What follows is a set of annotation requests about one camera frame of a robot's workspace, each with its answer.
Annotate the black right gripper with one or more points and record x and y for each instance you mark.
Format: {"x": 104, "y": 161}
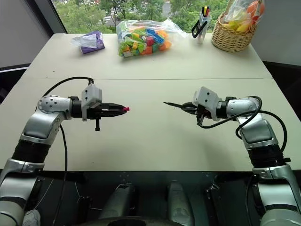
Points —
{"x": 203, "y": 114}

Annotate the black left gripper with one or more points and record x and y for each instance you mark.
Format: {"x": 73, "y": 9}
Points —
{"x": 93, "y": 113}

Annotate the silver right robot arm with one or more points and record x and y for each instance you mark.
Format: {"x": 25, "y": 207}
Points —
{"x": 261, "y": 131}

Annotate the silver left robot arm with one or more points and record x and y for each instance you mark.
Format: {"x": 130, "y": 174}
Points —
{"x": 35, "y": 131}

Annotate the dark marker in holder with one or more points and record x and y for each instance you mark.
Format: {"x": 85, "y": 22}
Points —
{"x": 209, "y": 10}

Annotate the purple plastic bag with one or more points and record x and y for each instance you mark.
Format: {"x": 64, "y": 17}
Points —
{"x": 92, "y": 43}

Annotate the plastic bag of colourful blocks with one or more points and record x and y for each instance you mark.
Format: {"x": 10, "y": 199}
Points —
{"x": 143, "y": 42}

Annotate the black clip on pen holder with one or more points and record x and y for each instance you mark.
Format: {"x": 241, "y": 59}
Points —
{"x": 198, "y": 27}

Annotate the white pen holder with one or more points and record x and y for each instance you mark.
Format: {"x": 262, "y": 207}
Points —
{"x": 202, "y": 28}

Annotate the woven wicker basket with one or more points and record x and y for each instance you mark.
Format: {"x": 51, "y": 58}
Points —
{"x": 231, "y": 38}

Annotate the dark rounded grey shape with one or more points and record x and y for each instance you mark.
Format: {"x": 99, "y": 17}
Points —
{"x": 180, "y": 202}
{"x": 118, "y": 202}

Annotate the plastic bag of colourful toys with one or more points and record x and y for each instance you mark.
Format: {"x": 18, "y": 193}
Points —
{"x": 244, "y": 14}

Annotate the grey cloth wad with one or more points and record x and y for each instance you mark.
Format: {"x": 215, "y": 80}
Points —
{"x": 32, "y": 217}

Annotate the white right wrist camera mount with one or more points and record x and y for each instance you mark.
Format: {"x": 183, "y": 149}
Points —
{"x": 207, "y": 96}

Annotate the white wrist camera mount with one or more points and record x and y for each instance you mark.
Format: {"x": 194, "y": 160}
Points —
{"x": 92, "y": 94}
{"x": 207, "y": 96}

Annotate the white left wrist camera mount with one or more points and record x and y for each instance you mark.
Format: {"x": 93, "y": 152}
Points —
{"x": 92, "y": 94}

